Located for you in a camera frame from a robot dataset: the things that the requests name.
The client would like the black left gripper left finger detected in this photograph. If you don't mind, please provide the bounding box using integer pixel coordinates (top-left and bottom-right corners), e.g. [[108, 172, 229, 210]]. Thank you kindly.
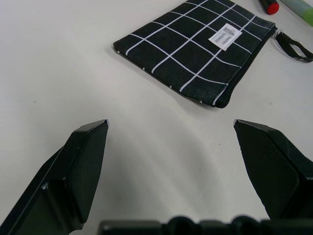
[[0, 119, 109, 235]]

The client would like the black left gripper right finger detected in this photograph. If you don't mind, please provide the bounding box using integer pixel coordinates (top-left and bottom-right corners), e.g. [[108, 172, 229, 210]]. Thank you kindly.
[[233, 119, 313, 220]]

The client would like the black grid-pattern zipper pouch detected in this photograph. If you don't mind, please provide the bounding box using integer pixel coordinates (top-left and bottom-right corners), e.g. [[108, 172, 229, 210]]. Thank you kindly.
[[112, 0, 313, 109]]

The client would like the green pen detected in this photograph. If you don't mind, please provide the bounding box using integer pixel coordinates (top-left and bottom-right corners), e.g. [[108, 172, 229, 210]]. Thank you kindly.
[[279, 0, 313, 29]]

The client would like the black marker with red cap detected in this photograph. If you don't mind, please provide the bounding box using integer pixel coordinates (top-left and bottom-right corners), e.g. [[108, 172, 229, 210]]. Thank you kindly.
[[258, 0, 280, 15]]

